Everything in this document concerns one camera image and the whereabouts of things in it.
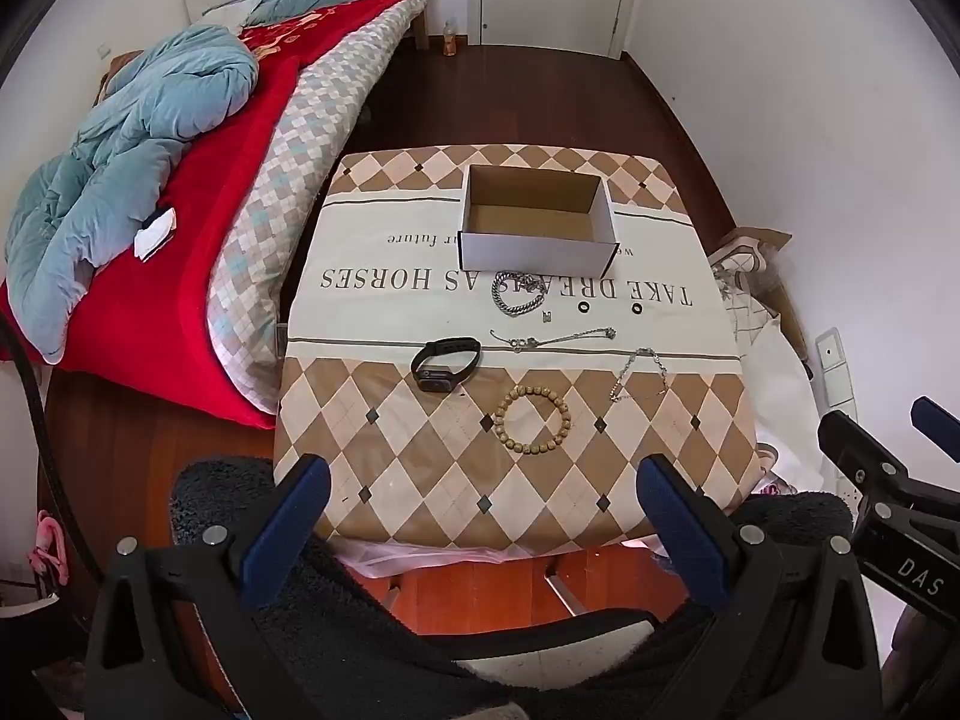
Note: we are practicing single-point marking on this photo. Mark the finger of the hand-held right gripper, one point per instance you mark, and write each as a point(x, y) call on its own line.
point(855, 450)
point(937, 427)

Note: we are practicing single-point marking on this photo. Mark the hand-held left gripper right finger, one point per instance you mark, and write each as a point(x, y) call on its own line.
point(679, 525)

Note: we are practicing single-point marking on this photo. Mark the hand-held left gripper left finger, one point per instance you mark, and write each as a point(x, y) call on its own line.
point(289, 532)

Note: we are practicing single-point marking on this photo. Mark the black smart watch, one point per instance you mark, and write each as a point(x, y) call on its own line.
point(433, 379)

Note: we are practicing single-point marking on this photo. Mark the white cardboard box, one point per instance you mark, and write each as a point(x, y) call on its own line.
point(525, 251)

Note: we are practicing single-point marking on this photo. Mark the white checked bag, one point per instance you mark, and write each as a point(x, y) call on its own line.
point(772, 390)

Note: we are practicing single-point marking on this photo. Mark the metal table leg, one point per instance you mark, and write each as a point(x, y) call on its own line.
point(566, 589)

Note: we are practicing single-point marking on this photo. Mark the clear plastic sheet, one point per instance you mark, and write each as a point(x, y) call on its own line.
point(420, 559)

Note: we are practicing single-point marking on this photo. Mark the checkered printed tablecloth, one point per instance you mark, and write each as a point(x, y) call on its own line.
point(420, 450)

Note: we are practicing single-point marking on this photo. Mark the pink item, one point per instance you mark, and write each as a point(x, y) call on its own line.
point(49, 551)

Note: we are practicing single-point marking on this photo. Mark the red blanket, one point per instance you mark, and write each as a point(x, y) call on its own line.
point(217, 187)

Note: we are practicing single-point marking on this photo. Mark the checkered quilt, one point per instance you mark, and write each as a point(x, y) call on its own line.
point(300, 165)

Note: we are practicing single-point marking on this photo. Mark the blue comforter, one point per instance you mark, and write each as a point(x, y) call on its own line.
point(112, 180)

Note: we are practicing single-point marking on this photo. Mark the orange drink bottle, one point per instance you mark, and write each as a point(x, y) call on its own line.
point(448, 41)

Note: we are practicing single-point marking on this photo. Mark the white pillow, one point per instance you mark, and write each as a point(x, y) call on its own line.
point(232, 11)

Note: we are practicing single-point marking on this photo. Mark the white wall socket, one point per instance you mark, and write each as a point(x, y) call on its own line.
point(836, 371)

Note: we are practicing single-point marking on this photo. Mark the wooden bed frame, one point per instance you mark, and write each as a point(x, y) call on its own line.
point(420, 30)

